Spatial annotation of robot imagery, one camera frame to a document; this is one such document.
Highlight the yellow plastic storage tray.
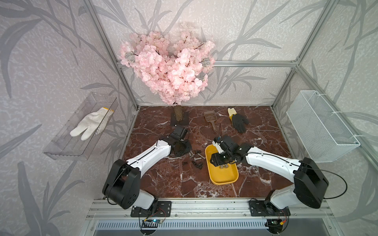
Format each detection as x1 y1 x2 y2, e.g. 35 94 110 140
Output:
205 145 239 185

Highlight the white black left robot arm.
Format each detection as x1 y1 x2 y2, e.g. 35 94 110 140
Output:
102 125 192 214

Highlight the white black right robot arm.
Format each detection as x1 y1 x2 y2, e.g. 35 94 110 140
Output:
210 136 329 214

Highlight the black yellow work glove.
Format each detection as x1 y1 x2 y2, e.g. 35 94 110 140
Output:
227 108 249 133

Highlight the brown plastic slotted scoop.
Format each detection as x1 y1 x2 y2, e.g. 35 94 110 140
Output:
203 111 217 131

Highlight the pink artificial blossom tree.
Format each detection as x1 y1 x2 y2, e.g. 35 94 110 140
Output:
119 29 216 123

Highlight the right controller circuit board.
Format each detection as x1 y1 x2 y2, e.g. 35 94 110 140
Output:
265 219 287 229

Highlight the controller circuit board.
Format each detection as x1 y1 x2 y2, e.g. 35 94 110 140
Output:
265 219 287 229
140 218 166 229

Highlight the left controller circuit board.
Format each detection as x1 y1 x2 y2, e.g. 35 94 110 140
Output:
140 218 166 229

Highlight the white cotton glove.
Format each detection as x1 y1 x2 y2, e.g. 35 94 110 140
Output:
70 107 114 141

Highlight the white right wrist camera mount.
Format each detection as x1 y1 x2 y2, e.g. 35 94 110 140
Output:
212 141 224 154

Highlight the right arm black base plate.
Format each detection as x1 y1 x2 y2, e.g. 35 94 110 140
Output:
248 198 291 217

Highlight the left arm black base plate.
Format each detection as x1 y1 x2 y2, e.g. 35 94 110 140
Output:
131 201 172 218

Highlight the clear acrylic wall shelf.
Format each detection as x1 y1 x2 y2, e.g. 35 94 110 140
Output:
43 92 119 161

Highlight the white wire mesh basket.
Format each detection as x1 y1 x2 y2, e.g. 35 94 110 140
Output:
286 90 360 163

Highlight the aluminium front rail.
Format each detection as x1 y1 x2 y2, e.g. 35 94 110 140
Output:
85 198 335 220

